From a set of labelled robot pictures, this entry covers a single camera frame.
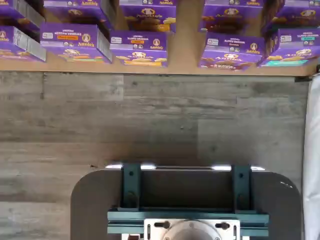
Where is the dark robot base cart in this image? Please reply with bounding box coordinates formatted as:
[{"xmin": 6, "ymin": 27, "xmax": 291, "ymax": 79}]
[{"xmin": 70, "ymin": 168, "xmax": 302, "ymax": 240}]

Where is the silver metal mounting plate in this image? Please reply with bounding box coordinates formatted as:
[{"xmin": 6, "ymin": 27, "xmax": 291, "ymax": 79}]
[{"xmin": 143, "ymin": 218, "xmax": 241, "ymax": 240}]

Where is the white fabric curtain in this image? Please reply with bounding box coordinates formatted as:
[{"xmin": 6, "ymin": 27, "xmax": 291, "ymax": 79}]
[{"xmin": 302, "ymin": 74, "xmax": 320, "ymax": 240}]

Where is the shiny metal bar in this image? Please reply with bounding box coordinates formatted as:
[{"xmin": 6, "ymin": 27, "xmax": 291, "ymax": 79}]
[{"xmin": 104, "ymin": 163, "xmax": 266, "ymax": 172}]

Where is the wooden shelf board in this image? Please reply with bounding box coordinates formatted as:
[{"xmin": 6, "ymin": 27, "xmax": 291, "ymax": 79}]
[{"xmin": 0, "ymin": 0, "xmax": 315, "ymax": 77}]

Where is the teal metal mounting frame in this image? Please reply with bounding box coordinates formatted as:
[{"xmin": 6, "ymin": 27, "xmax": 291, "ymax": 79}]
[{"xmin": 107, "ymin": 163, "xmax": 270, "ymax": 237}]

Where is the purple Annie's snack box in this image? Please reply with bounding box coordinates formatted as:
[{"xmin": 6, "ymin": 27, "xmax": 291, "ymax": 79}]
[
  {"xmin": 43, "ymin": 0, "xmax": 115, "ymax": 32},
  {"xmin": 0, "ymin": 0, "xmax": 46, "ymax": 33},
  {"xmin": 200, "ymin": 0, "xmax": 265, "ymax": 35},
  {"xmin": 109, "ymin": 29, "xmax": 169, "ymax": 68},
  {"xmin": 39, "ymin": 21, "xmax": 113, "ymax": 65},
  {"xmin": 198, "ymin": 31, "xmax": 267, "ymax": 71},
  {"xmin": 119, "ymin": 0, "xmax": 177, "ymax": 33},
  {"xmin": 0, "ymin": 24, "xmax": 48, "ymax": 63},
  {"xmin": 263, "ymin": 0, "xmax": 320, "ymax": 33},
  {"xmin": 258, "ymin": 27, "xmax": 320, "ymax": 68}
]

